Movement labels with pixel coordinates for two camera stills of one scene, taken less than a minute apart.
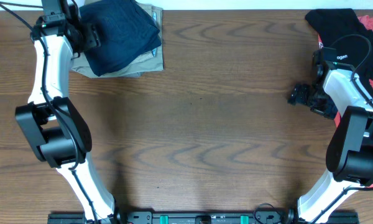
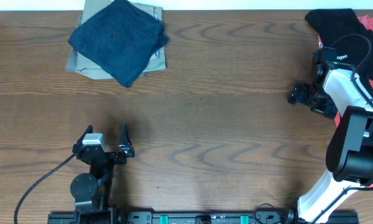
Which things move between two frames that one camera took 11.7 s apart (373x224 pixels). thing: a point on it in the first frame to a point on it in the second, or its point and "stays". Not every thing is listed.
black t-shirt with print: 355,43 stays
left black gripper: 94,36 to 126,147
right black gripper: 299,96 stays
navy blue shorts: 125,31 stays
